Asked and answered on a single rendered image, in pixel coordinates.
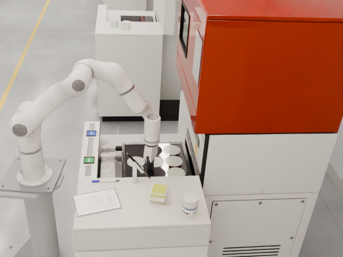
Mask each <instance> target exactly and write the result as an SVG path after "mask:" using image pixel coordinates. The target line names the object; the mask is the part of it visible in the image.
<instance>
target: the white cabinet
mask: <svg viewBox="0 0 343 257"><path fill-rule="evenodd" d="M207 251H208V245H197V246H175V247H152V248H130V249H108V250H85V251H75V257H207Z"/></svg>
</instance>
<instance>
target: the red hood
mask: <svg viewBox="0 0 343 257"><path fill-rule="evenodd" d="M176 68H177V71H178V75H179V79H180V82H181V86H182V89H183V93H184V96H185V100H186V103H187V107H188V111H189V114H190V118H191V122H192V125H193V129H194V132H195V134H246V133H330V132H338V130H339V127H340V124H341V121H342V118H343V0H180V8H179V23H178V38H177V53H176Z"/></svg>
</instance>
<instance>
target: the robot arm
mask: <svg viewBox="0 0 343 257"><path fill-rule="evenodd" d="M92 78H97V79H100V80H102V81H104V82H107V83H110V84H112V86H113V87H114V89H115V90H116V92H117V93H118V95H119V96H120V97H121V99H122V100H123V101H124V103H125V104H126V106H127V107H128V109H129V110H130V111H131V112H132V113H134V114H139V113H140V114H141V116H142V117H143V118H144V143H145V147H144V154H143V160H144V161H145V160H146V159H147V161H146V164H147V165H148V169H152V170H153V168H154V159H155V157H156V155H157V152H158V144H159V141H160V122H161V117H160V116H159V115H158V114H157V112H156V111H155V109H154V108H153V106H152V105H151V104H150V103H149V102H148V101H145V100H143V98H142V97H141V95H140V93H139V92H138V90H137V89H136V87H135V85H134V84H133V82H132V81H131V79H130V78H129V76H128V75H127V73H126V72H125V70H124V69H123V68H122V67H121V66H120V65H119V64H117V63H114V62H99V61H96V60H93V59H82V60H79V61H77V62H76V63H75V65H74V66H73V69H72V71H71V74H70V75H69V76H68V77H67V78H66V79H65V80H63V81H61V82H58V83H55V84H53V85H52V86H50V87H49V88H48V89H47V90H45V91H44V92H43V93H42V94H41V95H40V96H39V97H37V98H36V99H35V100H34V101H33V102H32V101H25V102H23V103H21V104H20V105H19V106H18V108H17V109H16V111H15V113H14V115H13V116H12V118H11V121H10V131H11V132H12V134H14V135H15V136H17V146H18V152H19V157H20V162H21V167H22V169H21V168H20V169H19V172H18V174H17V181H18V182H19V183H20V184H21V185H23V186H27V187H34V186H40V185H42V184H45V183H46V182H48V181H49V180H50V179H51V178H52V175H53V171H52V169H51V168H50V167H49V166H47V165H45V164H44V157H43V151H42V145H41V124H42V123H43V121H44V120H45V119H46V118H47V117H48V115H49V114H50V113H51V112H52V111H54V110H55V109H56V108H57V107H58V106H60V105H61V104H63V103H64V102H65V101H67V100H68V99H70V98H73V97H77V96H79V95H81V94H82V93H84V92H85V91H86V90H87V89H88V87H89V85H90V83H91V79H92Z"/></svg>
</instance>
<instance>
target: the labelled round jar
mask: <svg viewBox="0 0 343 257"><path fill-rule="evenodd" d="M198 199H199V198H198V196H197V195H196V194H194V193H186V194H184V196H183V203H182V214H183V216H185V217H187V218H192V217H194V216H195V215H196V214H197V208H198Z"/></svg>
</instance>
